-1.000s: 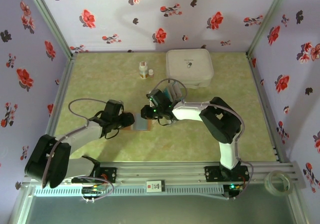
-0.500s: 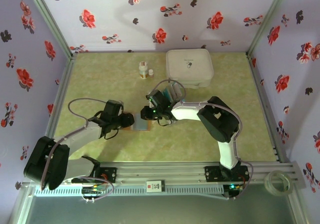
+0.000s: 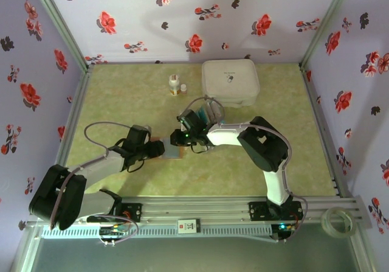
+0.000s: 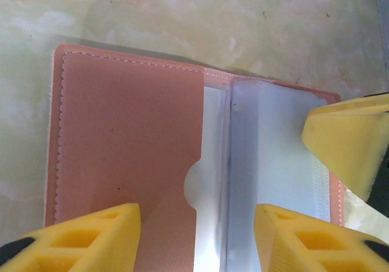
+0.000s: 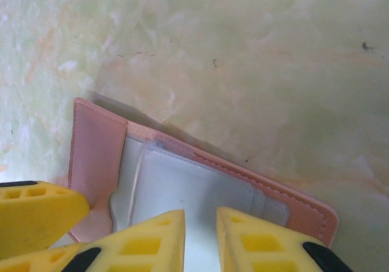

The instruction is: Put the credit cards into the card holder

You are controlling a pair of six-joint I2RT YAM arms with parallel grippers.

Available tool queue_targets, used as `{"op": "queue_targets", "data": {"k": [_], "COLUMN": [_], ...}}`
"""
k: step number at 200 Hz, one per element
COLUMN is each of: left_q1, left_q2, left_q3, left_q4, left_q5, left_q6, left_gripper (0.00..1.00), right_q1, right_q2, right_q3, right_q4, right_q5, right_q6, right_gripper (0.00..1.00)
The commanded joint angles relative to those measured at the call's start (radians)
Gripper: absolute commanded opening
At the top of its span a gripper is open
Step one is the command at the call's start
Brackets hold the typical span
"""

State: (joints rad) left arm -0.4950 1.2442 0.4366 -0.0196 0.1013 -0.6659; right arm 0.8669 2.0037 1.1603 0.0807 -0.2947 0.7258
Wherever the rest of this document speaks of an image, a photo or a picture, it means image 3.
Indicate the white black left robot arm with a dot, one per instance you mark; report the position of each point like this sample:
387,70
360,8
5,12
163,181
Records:
57,196

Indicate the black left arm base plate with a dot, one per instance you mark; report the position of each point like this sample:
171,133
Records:
133,212

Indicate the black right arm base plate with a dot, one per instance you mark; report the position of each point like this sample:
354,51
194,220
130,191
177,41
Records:
258,211

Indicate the small white pill bottle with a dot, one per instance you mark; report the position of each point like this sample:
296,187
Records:
183,90

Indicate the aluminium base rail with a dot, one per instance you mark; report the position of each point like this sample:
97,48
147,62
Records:
212,208

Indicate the large white pill bottle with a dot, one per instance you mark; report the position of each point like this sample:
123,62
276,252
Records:
174,86

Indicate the aluminium table side rail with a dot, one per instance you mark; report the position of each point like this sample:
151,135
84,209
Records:
74,126
325,138

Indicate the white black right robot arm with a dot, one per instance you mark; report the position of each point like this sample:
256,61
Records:
261,144

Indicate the green circuit board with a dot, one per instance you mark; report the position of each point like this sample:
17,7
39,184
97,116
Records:
114,230

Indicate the white zippered fabric case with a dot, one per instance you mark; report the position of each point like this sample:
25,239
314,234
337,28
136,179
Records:
231,80

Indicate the brown leather card holder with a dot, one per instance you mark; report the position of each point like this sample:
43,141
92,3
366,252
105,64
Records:
173,154

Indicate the clear tape roll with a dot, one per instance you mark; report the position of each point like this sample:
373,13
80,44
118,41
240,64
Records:
326,223

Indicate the aluminium corner post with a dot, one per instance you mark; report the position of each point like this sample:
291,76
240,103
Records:
60,25
325,22

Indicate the red white label tag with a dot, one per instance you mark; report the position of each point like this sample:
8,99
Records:
189,225

